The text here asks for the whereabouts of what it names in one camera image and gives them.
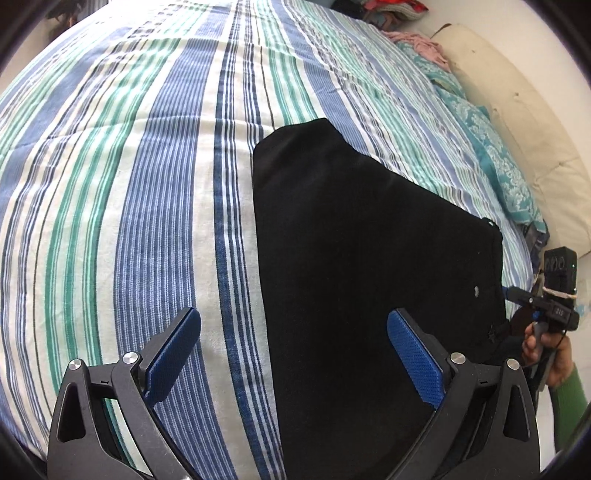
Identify striped bedspread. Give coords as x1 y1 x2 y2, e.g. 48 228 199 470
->
0 0 539 480

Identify green-sleeved right forearm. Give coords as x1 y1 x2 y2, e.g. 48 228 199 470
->
551 362 591 459

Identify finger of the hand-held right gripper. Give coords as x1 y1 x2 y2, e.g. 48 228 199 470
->
501 285 544 320

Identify pile of colourful clothes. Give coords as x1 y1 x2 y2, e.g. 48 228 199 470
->
359 0 429 23

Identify pink garment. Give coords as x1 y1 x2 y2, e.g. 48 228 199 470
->
382 30 452 73

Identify large teal patterned pillow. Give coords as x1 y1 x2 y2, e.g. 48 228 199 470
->
433 84 546 228

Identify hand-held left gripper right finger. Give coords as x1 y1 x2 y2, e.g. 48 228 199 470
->
387 309 541 480

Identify black pants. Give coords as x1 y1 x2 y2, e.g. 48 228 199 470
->
252 118 511 480

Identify cream tufted headboard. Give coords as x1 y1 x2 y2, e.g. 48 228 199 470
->
431 23 591 260

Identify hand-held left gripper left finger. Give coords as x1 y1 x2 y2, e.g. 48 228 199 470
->
47 307 202 480

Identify person's right hand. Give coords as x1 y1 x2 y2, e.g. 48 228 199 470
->
522 323 576 389

